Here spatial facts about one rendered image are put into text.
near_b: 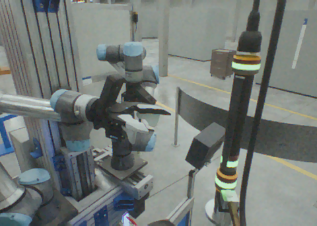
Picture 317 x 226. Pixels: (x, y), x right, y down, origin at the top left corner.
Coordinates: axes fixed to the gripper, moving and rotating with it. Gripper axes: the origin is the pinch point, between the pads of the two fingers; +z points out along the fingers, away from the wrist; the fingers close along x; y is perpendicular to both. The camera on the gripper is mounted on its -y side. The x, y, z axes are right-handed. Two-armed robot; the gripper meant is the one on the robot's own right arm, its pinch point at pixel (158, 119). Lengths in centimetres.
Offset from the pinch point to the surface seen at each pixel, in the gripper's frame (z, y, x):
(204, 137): -7, 42, -67
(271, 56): 20.6, -17.1, 8.4
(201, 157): -6, 52, -62
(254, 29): 17.2, -19.9, 0.7
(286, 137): 43, 85, -184
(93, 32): -143, -8, -125
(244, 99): 17.7, -8.6, 1.3
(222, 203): 17.7, 12.1, 5.3
